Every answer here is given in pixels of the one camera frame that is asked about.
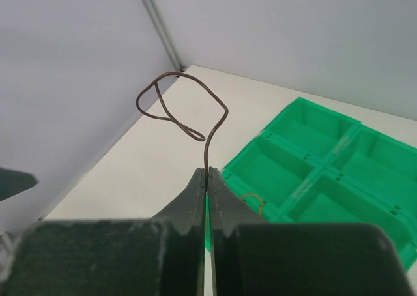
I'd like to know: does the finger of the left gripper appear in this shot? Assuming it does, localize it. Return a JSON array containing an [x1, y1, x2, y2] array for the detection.
[[0, 168, 38, 201]]

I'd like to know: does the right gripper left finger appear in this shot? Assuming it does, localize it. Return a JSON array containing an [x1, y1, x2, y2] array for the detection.
[[151, 168, 206, 235]]

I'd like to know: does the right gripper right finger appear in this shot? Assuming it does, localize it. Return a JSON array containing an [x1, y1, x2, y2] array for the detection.
[[207, 167, 268, 237]]

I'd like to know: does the brown cable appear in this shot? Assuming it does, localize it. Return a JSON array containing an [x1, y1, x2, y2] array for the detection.
[[239, 192, 267, 217]]

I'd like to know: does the green six-compartment bin tray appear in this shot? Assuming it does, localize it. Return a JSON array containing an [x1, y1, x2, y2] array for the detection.
[[222, 98, 416, 269]]

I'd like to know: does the left aluminium frame post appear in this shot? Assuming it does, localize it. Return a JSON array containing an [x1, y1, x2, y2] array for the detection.
[[141, 0, 187, 72]]

